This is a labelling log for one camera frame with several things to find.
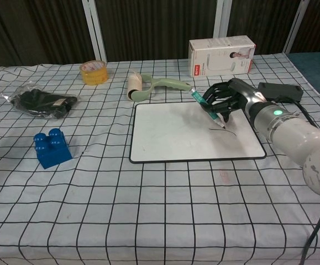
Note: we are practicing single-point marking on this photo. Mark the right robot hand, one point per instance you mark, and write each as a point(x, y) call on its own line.
point(231, 96)

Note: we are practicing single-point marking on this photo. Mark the green marker pen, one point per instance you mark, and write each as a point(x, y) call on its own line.
point(208, 106)

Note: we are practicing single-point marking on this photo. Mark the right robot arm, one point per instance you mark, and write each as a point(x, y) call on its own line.
point(295, 132)

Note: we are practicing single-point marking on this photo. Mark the dark grey whiteboard eraser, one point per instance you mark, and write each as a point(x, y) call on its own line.
point(282, 91)

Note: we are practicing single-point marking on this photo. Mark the white red product box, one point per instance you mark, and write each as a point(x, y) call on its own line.
point(220, 59)

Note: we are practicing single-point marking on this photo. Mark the green lint roller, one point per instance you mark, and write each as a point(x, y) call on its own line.
point(154, 85)

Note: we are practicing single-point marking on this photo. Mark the white black checked tablecloth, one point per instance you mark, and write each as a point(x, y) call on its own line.
point(159, 207)

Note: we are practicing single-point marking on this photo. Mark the yellow tape roll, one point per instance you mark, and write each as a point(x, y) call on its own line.
point(94, 73)

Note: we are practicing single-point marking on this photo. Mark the blue toy building brick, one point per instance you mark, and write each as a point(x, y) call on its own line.
point(52, 150)

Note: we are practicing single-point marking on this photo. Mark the black item in plastic bag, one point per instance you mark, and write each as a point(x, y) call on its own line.
point(42, 102)

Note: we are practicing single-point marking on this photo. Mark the white dry-erase board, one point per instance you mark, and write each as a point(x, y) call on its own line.
point(181, 135)

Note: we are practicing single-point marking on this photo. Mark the white double frame post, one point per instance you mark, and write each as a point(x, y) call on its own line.
point(94, 27)

